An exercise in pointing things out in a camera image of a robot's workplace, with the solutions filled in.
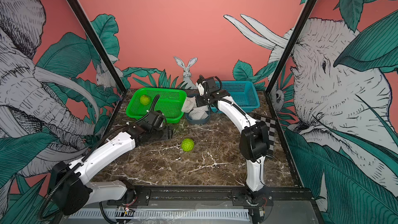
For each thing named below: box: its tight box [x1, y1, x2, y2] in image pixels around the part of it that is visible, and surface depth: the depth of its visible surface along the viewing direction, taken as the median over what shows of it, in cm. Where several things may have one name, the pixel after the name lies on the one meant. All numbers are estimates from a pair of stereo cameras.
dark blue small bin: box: [185, 106, 211, 125], surface depth 104 cm
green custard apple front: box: [181, 137, 195, 152], surface depth 88 cm
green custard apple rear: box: [139, 94, 151, 106], surface depth 109 cm
